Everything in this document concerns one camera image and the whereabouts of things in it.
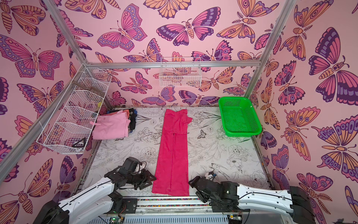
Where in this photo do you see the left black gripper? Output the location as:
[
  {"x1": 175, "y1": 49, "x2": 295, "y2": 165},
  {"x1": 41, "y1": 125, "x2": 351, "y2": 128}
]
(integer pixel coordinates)
[{"x1": 127, "y1": 168, "x2": 157, "y2": 189}]

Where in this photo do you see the magenta t-shirt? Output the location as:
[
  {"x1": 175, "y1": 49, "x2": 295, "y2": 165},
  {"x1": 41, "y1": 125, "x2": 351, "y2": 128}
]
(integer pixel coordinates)
[{"x1": 152, "y1": 109, "x2": 192, "y2": 197}]

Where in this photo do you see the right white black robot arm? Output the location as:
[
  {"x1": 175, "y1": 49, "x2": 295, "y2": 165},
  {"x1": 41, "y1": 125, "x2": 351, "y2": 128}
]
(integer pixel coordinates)
[{"x1": 188, "y1": 176, "x2": 316, "y2": 224}]

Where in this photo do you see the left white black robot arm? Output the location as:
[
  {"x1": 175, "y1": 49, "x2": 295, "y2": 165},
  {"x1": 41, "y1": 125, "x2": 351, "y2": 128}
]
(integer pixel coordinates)
[{"x1": 34, "y1": 157, "x2": 157, "y2": 224}]

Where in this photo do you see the right green circuit board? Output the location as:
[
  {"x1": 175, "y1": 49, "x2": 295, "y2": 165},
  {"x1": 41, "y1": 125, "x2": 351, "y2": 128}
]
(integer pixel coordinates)
[{"x1": 227, "y1": 215, "x2": 242, "y2": 224}]

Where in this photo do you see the green circuit board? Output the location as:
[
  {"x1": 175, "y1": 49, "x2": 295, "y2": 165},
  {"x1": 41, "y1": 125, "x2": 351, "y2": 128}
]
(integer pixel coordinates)
[
  {"x1": 227, "y1": 215, "x2": 242, "y2": 224},
  {"x1": 109, "y1": 216, "x2": 124, "y2": 224}
]

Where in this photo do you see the left green circuit board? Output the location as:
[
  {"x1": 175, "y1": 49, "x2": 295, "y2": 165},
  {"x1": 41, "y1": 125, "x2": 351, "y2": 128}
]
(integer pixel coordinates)
[{"x1": 109, "y1": 216, "x2": 124, "y2": 224}]

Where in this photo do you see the folded light pink t-shirt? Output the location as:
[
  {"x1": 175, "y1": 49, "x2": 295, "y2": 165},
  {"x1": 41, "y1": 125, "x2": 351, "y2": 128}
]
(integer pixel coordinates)
[{"x1": 90, "y1": 112, "x2": 131, "y2": 140}]

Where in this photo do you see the black triangle object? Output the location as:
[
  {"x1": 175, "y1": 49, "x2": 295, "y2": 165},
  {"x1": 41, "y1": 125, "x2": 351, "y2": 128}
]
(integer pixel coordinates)
[{"x1": 72, "y1": 138, "x2": 87, "y2": 148}]

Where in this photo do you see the green plastic basket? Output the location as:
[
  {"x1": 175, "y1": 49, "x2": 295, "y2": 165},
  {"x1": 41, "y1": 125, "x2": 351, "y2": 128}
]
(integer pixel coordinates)
[{"x1": 218, "y1": 97, "x2": 263, "y2": 137}]

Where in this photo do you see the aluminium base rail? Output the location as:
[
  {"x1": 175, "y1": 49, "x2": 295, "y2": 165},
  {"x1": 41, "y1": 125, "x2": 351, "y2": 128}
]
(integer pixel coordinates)
[{"x1": 53, "y1": 194, "x2": 294, "y2": 224}]

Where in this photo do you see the long white wire basket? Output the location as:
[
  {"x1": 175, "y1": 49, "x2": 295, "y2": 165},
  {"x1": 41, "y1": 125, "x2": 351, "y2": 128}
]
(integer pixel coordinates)
[{"x1": 37, "y1": 68, "x2": 112, "y2": 155}]

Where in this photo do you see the small white wire basket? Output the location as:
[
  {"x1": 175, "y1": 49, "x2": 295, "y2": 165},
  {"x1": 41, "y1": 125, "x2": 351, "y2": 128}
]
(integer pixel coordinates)
[{"x1": 158, "y1": 57, "x2": 202, "y2": 88}]

